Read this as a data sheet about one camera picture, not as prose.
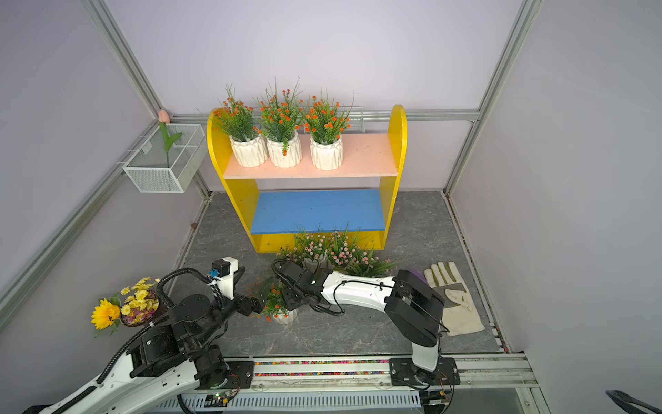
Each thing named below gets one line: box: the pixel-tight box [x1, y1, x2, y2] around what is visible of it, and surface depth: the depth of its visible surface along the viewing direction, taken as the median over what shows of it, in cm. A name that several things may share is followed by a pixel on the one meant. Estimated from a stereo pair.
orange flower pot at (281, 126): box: [252, 75, 305, 169], surface depth 65 cm
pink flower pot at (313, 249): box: [294, 232, 335, 274], surface depth 85 cm
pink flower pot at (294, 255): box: [275, 244, 307, 268], surface depth 86 cm
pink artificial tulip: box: [157, 110, 184, 169], surface depth 91 cm
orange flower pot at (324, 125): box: [304, 87, 356, 171], surface depth 68 cm
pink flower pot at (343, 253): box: [326, 231, 363, 274], surface depth 84 cm
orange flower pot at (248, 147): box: [196, 82, 269, 169], surface depth 68 cm
